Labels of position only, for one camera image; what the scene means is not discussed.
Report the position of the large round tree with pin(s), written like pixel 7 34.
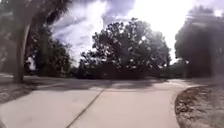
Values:
pixel 130 50

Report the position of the palm tree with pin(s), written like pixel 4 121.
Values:
pixel 20 53

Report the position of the dark tall tree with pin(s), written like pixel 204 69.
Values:
pixel 200 43

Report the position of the pale concrete path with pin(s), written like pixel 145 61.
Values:
pixel 133 110

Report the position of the group of dark trees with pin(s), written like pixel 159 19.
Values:
pixel 50 58

